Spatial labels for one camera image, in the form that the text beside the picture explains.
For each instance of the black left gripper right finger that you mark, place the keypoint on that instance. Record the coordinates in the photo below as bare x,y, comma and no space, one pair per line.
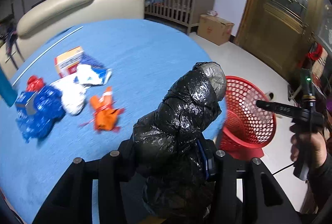
244,191

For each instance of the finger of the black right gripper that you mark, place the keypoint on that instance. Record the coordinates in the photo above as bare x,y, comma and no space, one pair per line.
280,109

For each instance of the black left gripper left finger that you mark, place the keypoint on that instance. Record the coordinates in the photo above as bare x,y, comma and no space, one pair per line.
70,201

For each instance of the black garbage bag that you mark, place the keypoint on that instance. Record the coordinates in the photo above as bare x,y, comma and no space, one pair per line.
168,145

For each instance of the red plastic bag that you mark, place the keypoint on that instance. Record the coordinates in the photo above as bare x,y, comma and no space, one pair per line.
34,84

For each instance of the yellow red cardboard box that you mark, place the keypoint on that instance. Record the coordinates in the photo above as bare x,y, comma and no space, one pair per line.
66,63

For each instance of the person's right hand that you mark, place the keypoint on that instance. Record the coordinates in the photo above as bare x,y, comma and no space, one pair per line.
315,145

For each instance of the red plastic basket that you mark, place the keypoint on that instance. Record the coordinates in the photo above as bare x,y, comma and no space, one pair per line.
247,128

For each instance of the orange snack wrapper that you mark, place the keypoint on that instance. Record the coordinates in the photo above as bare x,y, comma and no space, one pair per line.
105,116

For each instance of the wooden door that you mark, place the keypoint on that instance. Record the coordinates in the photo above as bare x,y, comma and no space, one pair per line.
279,32

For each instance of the blue white plastic wrapper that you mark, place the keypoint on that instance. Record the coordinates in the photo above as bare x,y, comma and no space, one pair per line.
49,110

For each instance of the white crumpled paper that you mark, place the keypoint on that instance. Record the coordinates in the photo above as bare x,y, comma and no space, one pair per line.
73,87

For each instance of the brown cardboard box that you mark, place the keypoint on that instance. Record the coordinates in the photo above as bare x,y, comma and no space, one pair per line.
214,29

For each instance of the blue white carton box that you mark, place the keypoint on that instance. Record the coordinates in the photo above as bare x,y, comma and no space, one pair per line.
25,105

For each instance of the teal thermos bottle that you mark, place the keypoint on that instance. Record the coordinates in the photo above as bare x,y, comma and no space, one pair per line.
8,93

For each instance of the wooden baby crib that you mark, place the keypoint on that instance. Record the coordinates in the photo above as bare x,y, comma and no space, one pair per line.
183,12

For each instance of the dark clothes on sofa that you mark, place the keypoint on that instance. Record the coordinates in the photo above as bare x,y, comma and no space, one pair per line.
10,39

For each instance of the cream leather sofa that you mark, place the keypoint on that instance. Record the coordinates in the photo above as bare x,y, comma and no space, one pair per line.
67,14

